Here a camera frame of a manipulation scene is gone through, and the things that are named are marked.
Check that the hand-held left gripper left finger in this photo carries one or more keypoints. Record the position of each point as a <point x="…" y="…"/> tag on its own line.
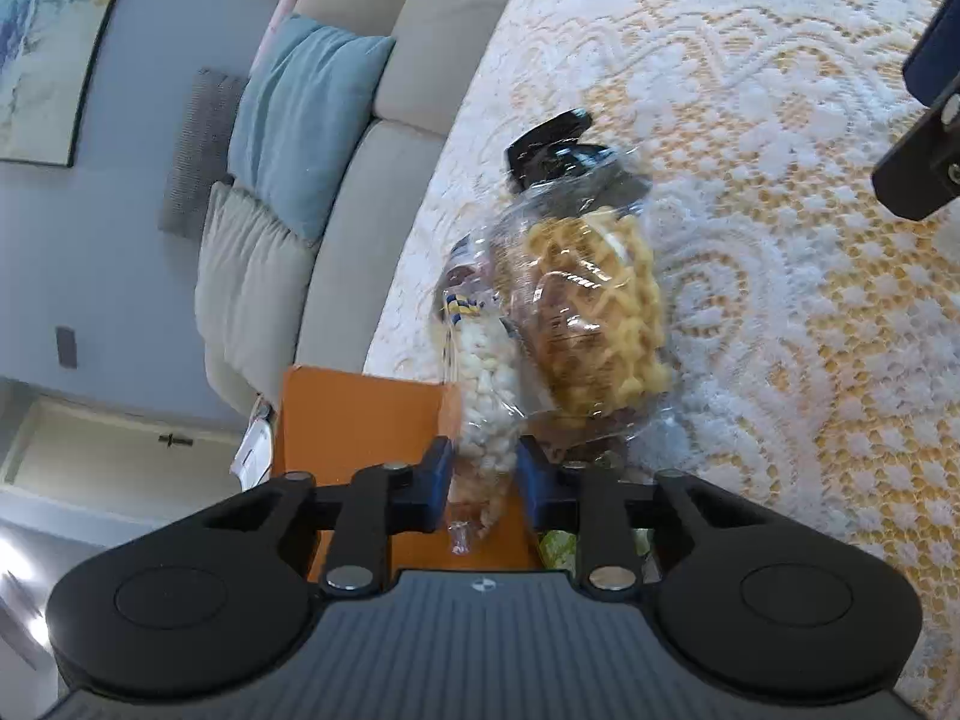
<point x="437" y="484"/>

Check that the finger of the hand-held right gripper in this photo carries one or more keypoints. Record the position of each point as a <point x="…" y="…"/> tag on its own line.
<point x="934" y="60"/>

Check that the beige sofa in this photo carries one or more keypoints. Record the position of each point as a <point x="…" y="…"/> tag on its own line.
<point x="405" y="52"/>

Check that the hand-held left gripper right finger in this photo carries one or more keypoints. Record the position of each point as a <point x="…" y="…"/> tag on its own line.
<point x="531" y="487"/>

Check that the open magazine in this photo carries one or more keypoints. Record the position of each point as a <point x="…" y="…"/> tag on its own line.
<point x="253" y="450"/>

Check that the wall painting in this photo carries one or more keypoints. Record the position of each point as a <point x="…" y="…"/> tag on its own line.
<point x="52" y="52"/>

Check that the clear packet with green snacks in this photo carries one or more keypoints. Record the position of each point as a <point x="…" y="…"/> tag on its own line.
<point x="555" y="549"/>

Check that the wall switch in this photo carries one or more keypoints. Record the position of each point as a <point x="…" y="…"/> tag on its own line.
<point x="66" y="347"/>

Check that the blue cushion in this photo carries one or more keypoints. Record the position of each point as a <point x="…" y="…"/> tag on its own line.
<point x="300" y="120"/>

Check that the dark chocolate snack packet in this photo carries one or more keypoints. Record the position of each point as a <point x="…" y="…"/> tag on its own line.
<point x="540" y="146"/>

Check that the orange cardboard box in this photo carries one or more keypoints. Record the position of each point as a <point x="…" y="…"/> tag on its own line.
<point x="352" y="420"/>

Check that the grey knitted cushion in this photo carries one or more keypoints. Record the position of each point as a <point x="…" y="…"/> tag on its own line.
<point x="199" y="150"/>

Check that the cream door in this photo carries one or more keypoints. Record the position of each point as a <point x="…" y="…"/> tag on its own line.
<point x="112" y="450"/>

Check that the white lace tablecloth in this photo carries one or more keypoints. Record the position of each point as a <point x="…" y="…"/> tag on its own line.
<point x="787" y="315"/>

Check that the beige cushion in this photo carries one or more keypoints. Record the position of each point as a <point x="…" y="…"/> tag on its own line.
<point x="247" y="292"/>

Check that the white puffs clear packet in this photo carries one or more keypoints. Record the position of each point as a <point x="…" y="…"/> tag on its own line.
<point x="484" y="390"/>

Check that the pink cushion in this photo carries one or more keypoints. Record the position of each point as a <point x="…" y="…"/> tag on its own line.
<point x="281" y="15"/>

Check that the waffle clear packet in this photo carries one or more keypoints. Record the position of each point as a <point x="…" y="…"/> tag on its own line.
<point x="592" y="300"/>

